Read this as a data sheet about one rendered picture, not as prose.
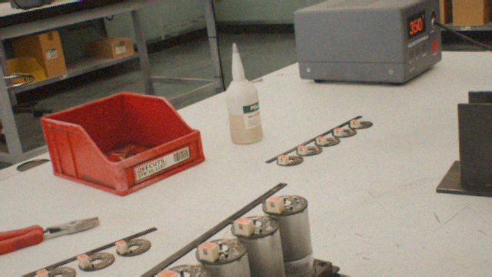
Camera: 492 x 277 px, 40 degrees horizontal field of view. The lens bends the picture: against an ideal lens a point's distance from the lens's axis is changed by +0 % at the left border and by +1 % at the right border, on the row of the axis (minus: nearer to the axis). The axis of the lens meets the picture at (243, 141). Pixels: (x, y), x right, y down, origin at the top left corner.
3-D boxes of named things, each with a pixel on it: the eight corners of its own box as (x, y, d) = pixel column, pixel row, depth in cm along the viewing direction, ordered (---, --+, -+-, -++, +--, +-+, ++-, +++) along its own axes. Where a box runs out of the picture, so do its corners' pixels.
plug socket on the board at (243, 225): (257, 229, 33) (255, 218, 33) (247, 237, 33) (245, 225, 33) (244, 227, 34) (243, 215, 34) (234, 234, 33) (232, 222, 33)
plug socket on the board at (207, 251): (223, 255, 31) (221, 241, 31) (211, 263, 31) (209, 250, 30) (210, 251, 32) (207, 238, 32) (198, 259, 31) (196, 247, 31)
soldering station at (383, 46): (444, 65, 88) (441, -9, 85) (406, 88, 79) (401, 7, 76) (342, 64, 97) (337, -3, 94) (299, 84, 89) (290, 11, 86)
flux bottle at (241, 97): (264, 141, 67) (251, 44, 64) (231, 146, 67) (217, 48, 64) (262, 131, 70) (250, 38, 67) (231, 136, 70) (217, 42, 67)
